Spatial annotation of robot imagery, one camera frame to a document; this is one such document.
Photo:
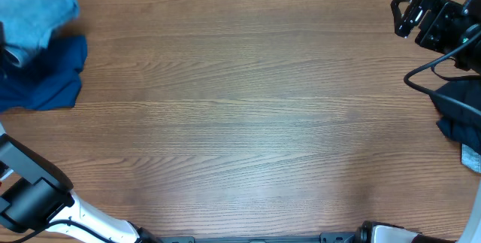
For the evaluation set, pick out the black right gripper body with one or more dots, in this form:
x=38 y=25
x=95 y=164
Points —
x=428 y=19

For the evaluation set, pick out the light blue denim jeans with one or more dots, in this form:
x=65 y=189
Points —
x=29 y=24

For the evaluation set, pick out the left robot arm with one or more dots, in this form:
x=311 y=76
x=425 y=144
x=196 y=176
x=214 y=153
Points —
x=43 y=200

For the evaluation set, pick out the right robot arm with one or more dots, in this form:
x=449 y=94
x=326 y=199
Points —
x=466 y=57

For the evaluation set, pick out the dark navy garment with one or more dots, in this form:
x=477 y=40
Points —
x=457 y=123

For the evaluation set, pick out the dark blue t-shirt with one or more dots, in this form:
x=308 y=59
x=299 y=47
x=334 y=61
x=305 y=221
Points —
x=50 y=81

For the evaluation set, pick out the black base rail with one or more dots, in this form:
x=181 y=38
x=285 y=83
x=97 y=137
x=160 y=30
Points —
x=324 y=237

